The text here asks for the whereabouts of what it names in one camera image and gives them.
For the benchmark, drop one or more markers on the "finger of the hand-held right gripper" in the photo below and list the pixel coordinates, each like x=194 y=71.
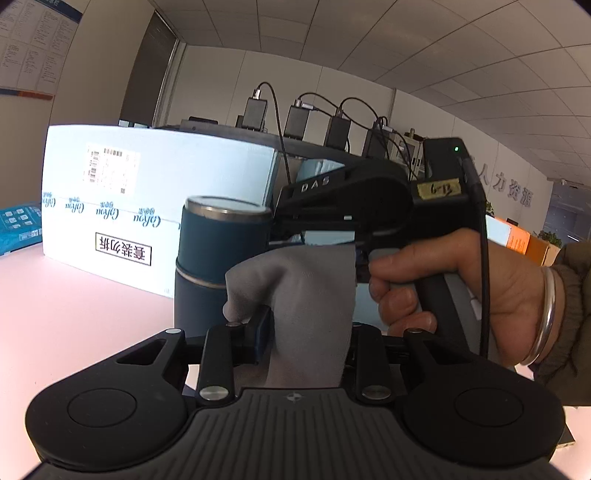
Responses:
x=314 y=184

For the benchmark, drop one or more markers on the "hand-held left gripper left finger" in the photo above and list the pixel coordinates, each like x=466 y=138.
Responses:
x=263 y=330

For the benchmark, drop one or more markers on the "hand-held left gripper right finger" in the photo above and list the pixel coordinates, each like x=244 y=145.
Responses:
x=369 y=360

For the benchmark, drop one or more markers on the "grey cloth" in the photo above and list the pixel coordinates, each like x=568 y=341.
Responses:
x=304 y=304

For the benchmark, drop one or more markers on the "dark blue vacuum bottle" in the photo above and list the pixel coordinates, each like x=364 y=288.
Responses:
x=207 y=258

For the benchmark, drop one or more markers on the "person's right forearm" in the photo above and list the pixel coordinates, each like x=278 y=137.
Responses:
x=572 y=323

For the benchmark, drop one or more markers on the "person's right hand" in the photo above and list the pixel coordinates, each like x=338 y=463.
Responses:
x=512 y=300

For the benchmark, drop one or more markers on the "black charger block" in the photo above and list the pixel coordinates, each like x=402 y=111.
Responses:
x=295 y=122
x=337 y=133
x=376 y=145
x=255 y=113

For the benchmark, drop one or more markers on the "orange cardboard box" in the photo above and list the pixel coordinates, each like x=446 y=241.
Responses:
x=540 y=251
x=518 y=237

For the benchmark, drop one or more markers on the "light blue cardboard box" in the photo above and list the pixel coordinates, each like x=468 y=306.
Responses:
x=184 y=170

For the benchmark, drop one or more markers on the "dark roller blind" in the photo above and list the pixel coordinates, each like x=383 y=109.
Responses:
x=150 y=74

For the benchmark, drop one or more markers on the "teal paper ream packet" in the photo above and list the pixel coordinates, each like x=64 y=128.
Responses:
x=18 y=228

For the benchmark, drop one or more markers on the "wall poster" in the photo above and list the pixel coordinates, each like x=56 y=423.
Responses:
x=32 y=41

